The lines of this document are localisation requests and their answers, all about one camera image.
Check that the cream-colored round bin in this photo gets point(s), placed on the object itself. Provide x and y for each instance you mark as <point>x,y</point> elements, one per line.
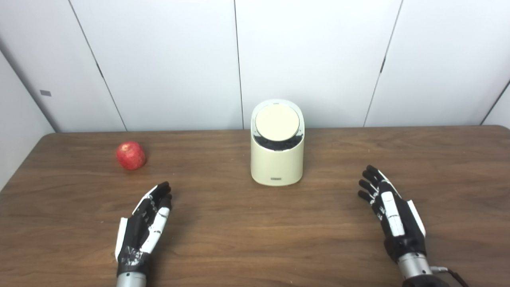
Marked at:
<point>277,167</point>

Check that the cream round bin lid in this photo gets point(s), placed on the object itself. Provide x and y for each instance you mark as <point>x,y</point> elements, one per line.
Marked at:
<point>277,122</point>

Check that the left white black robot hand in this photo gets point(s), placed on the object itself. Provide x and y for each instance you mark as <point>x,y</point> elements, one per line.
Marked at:
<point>137,231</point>

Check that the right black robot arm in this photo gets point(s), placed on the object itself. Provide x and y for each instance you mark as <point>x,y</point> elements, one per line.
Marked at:
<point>414,269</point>

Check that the red apple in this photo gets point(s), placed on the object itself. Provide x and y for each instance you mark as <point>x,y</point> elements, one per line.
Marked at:
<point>130,155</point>

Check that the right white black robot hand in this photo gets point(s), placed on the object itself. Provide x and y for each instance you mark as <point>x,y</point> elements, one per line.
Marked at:
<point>402,227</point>

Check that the black wall seam clip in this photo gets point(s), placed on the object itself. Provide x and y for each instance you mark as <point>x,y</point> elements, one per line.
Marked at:
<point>382,64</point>

